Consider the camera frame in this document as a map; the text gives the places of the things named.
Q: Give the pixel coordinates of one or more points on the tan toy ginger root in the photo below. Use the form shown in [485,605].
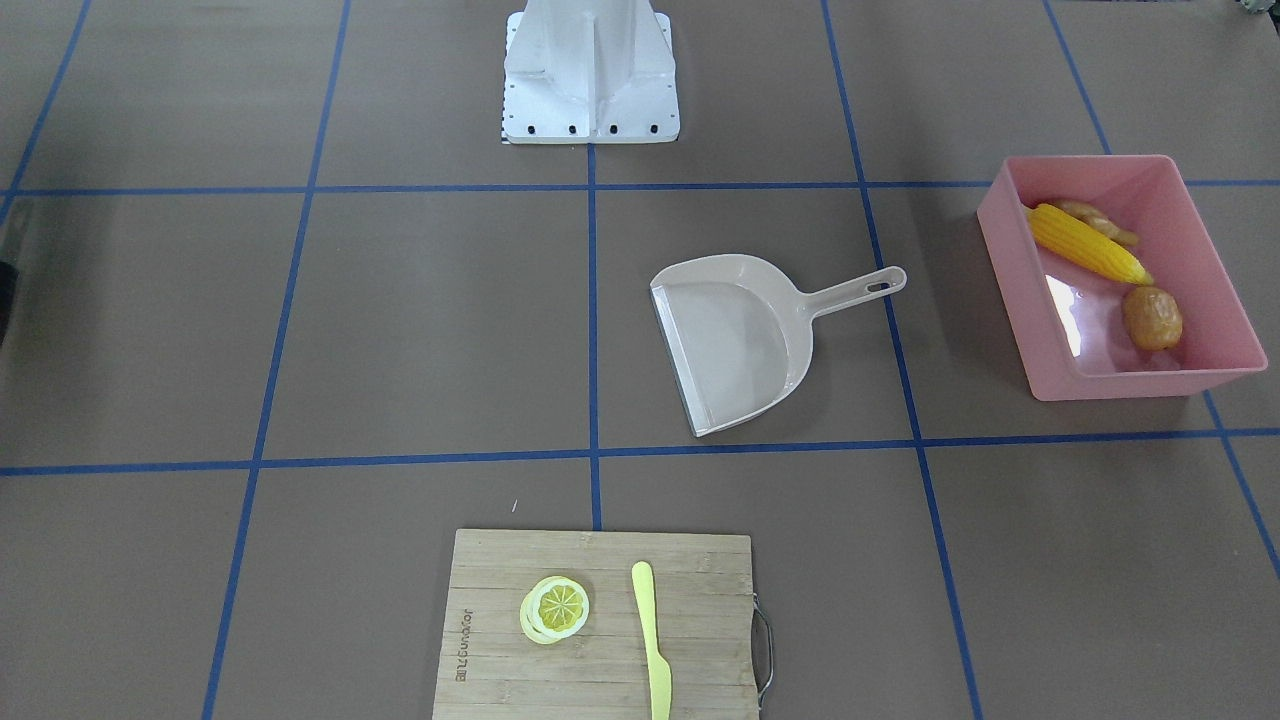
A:
[1097,220]

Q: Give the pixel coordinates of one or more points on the beige plastic dustpan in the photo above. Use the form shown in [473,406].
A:
[739,333]

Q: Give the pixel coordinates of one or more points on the brown toy potato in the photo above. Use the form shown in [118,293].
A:
[1152,319]

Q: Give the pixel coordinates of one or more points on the yellow plastic toy knife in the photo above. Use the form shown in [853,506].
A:
[660,676]

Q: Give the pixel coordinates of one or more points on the bamboo cutting board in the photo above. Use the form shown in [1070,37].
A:
[707,611]

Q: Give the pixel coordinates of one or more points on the yellow toy corn cob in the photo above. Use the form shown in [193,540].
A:
[1082,245]

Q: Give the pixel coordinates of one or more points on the pink plastic bin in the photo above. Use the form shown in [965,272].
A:
[1112,286]

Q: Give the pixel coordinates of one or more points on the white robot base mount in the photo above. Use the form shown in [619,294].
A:
[589,72]

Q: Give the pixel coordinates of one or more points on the yellow toy lemon slices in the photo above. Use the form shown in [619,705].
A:
[555,609]

